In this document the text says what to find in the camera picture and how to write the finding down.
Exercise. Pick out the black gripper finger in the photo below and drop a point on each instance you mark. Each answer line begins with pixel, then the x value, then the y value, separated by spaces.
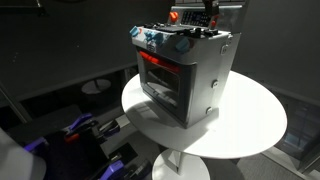
pixel 207 6
pixel 215 6

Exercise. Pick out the grey toy stove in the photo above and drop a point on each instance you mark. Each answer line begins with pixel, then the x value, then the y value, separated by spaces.
pixel 203 76

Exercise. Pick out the purple black spring clamp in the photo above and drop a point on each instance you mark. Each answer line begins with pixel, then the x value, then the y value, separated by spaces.
pixel 115 168
pixel 83 124

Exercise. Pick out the white rounded object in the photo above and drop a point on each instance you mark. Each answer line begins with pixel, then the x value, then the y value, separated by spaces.
pixel 16 163

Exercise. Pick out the round white pedestal table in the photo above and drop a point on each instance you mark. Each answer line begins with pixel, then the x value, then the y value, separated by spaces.
pixel 246 116

